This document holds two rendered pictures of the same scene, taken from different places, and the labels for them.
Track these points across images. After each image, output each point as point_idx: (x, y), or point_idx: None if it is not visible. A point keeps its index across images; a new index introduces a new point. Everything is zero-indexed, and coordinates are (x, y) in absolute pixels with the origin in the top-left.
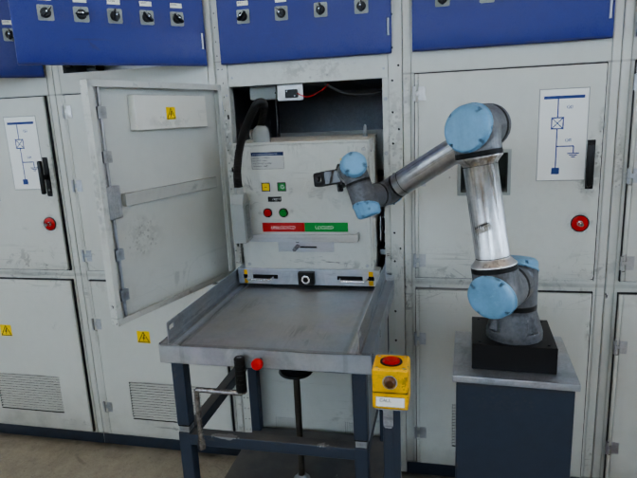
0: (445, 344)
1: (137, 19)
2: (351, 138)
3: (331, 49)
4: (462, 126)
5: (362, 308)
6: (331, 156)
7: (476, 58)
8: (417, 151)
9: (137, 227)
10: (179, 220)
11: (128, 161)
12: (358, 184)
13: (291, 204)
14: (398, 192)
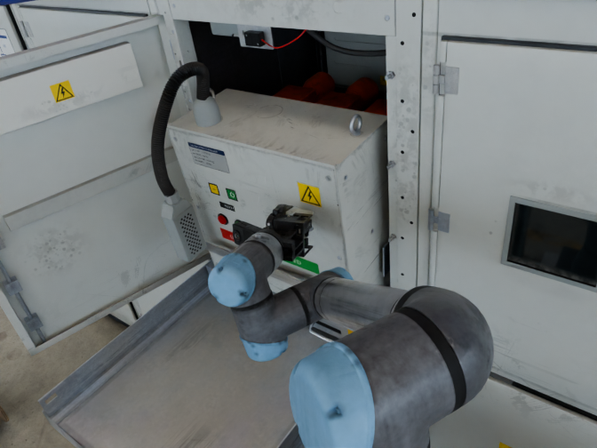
0: (464, 423)
1: None
2: (322, 146)
3: None
4: (307, 414)
5: None
6: (284, 174)
7: (582, 19)
8: (438, 178)
9: (43, 244)
10: (117, 215)
11: (3, 173)
12: (240, 315)
13: (247, 219)
14: (325, 318)
